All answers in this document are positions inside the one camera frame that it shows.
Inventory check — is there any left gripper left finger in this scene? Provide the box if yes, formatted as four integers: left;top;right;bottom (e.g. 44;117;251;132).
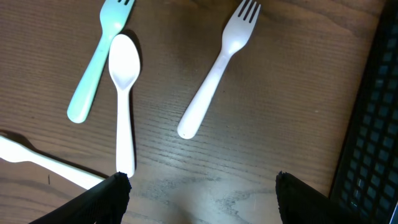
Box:
31;172;131;224

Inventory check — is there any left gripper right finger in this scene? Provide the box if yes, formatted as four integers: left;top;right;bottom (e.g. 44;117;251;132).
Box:
275;171;363;224

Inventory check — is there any black perforated plastic basket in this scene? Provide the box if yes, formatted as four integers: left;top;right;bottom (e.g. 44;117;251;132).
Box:
330;0;397;223

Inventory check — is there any white plastic fork lower left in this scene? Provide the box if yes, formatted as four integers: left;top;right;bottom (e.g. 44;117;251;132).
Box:
1;136;104;190

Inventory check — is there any white spoon on left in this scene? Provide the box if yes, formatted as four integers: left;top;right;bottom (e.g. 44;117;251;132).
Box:
109;34;141;177

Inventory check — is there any white plastic fork upright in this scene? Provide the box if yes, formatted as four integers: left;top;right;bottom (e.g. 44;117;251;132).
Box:
177;1;261;139

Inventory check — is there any mint green plastic fork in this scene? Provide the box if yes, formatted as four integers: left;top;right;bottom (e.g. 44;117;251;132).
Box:
67;0;135;123

